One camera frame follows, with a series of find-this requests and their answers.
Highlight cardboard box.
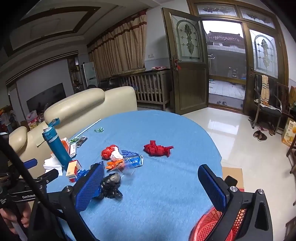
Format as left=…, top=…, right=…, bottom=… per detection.
left=221, top=167, right=244, bottom=189

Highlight black television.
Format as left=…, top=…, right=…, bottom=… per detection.
left=26, top=83, right=67, bottom=114

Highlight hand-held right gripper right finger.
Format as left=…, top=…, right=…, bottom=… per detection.
left=197, top=164, right=274, bottom=241

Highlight blue tablecloth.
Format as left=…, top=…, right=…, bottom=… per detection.
left=45, top=110, right=223, bottom=241

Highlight small red plastic bag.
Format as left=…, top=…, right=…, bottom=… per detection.
left=101, top=145, right=119, bottom=160

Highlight blue snack packet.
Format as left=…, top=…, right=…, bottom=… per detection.
left=120, top=150, right=144, bottom=168

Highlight closed wooden glass door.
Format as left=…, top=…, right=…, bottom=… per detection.
left=245, top=25, right=288, bottom=116

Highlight striped beige towel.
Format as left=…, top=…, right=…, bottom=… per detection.
left=260, top=75, right=270, bottom=105

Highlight wooden crib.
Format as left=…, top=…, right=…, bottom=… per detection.
left=120, top=69, right=172, bottom=111

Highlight black cable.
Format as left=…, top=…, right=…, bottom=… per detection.
left=0, top=133, right=67, bottom=220

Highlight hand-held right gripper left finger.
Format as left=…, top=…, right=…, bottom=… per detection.
left=59, top=162, right=105, bottom=241

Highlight white tissue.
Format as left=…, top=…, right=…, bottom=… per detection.
left=110, top=149, right=124, bottom=162

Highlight orange wrapper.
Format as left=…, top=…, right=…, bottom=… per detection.
left=105, top=160, right=125, bottom=172

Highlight knotted red plastic bag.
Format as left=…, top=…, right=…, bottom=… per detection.
left=143, top=140, right=174, bottom=158

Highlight black plastic bag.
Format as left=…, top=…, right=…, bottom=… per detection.
left=92, top=173, right=123, bottom=200

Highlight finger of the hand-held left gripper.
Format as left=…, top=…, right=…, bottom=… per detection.
left=35, top=169, right=59, bottom=187
left=23, top=159, right=38, bottom=170

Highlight red plastic basket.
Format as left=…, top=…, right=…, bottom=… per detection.
left=190, top=206, right=248, bottom=241

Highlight beige curtains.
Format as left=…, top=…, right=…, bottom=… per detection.
left=87, top=8, right=148, bottom=80

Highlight open wooden glass door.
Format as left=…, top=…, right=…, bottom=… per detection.
left=162, top=7, right=210, bottom=115

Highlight stained glass transom window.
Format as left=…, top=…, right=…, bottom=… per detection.
left=194, top=2, right=277, bottom=28

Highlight teal water bottle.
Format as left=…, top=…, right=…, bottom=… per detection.
left=42, top=118, right=73, bottom=165

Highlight white napkin stack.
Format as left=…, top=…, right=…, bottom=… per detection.
left=43, top=153, right=64, bottom=176

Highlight blue plastic bag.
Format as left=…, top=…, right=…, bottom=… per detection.
left=76, top=169, right=90, bottom=183

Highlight black metal chair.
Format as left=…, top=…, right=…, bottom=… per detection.
left=248, top=75, right=289, bottom=135

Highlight black leather armchair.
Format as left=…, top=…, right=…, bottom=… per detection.
left=98, top=77, right=130, bottom=91

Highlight white standing air conditioner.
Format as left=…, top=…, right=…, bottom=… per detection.
left=83, top=61, right=98, bottom=90

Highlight person's left hand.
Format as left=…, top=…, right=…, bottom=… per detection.
left=0, top=204, right=31, bottom=234

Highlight white straw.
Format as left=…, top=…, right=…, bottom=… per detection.
left=75, top=119, right=102, bottom=138

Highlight orange carton box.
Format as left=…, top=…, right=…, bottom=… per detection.
left=281, top=118, right=296, bottom=146

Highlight cream leather sofa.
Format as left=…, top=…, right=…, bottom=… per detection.
left=9, top=86, right=138, bottom=179

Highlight clear plastic wrapper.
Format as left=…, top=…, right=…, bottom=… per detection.
left=116, top=162, right=137, bottom=177

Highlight orange and white box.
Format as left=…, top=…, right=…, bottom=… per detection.
left=66, top=160, right=82, bottom=183

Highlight dark wooden chair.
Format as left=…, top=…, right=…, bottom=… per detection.
left=276, top=82, right=296, bottom=163

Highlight pile of packaged goods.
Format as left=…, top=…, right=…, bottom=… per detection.
left=0, top=105, right=44, bottom=133

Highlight wooden display shelf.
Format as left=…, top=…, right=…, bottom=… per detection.
left=68, top=57, right=85, bottom=93

